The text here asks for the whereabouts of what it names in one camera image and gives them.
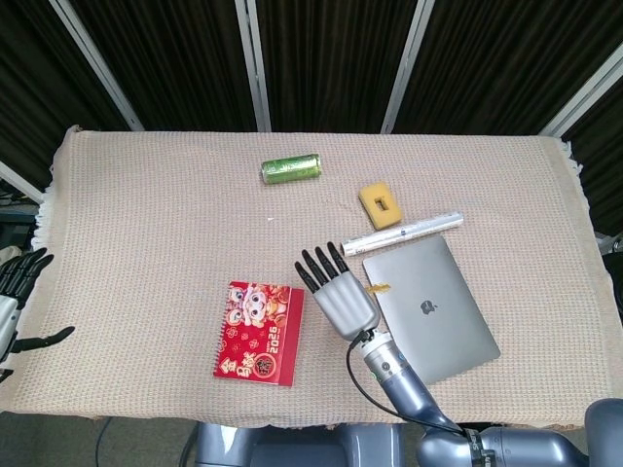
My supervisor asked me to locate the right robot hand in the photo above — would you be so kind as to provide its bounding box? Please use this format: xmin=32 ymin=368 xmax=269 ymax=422
xmin=293 ymin=240 xmax=383 ymax=341

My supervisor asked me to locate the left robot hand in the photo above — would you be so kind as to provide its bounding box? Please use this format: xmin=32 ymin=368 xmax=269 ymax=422
xmin=0 ymin=246 xmax=77 ymax=364

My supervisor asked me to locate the grey laptop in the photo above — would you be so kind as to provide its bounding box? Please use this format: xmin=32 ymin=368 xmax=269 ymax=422
xmin=362 ymin=235 xmax=502 ymax=386

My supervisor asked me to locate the red 2026 desk calendar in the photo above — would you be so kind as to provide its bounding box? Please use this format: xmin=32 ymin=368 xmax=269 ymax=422
xmin=212 ymin=279 xmax=306 ymax=388

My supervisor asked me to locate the silver foil roll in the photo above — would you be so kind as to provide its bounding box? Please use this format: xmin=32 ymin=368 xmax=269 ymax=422
xmin=340 ymin=210 xmax=465 ymax=258

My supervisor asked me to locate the yellow sponge with hole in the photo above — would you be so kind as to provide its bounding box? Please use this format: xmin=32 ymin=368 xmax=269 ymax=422
xmin=358 ymin=181 xmax=404 ymax=231

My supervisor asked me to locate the grey robot torso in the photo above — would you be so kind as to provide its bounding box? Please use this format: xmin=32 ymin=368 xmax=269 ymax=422
xmin=194 ymin=421 xmax=420 ymax=467

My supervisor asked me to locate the green drink can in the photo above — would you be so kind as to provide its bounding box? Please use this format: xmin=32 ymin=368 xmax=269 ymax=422
xmin=260 ymin=153 xmax=322 ymax=186

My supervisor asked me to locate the beige woven tablecloth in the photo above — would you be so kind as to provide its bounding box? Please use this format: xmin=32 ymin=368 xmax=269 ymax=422
xmin=29 ymin=124 xmax=623 ymax=432

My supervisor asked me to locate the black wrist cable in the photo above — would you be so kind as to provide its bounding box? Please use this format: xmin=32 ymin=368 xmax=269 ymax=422
xmin=346 ymin=333 xmax=463 ymax=434

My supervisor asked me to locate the white partition post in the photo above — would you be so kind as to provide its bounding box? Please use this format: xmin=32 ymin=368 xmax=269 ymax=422
xmin=235 ymin=0 xmax=273 ymax=132
xmin=48 ymin=0 xmax=145 ymax=131
xmin=379 ymin=0 xmax=437 ymax=133
xmin=0 ymin=160 xmax=45 ymax=204
xmin=537 ymin=53 xmax=623 ymax=138

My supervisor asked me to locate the black floor cable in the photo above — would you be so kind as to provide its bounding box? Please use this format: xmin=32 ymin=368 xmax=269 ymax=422
xmin=93 ymin=416 xmax=115 ymax=467
xmin=179 ymin=426 xmax=197 ymax=467

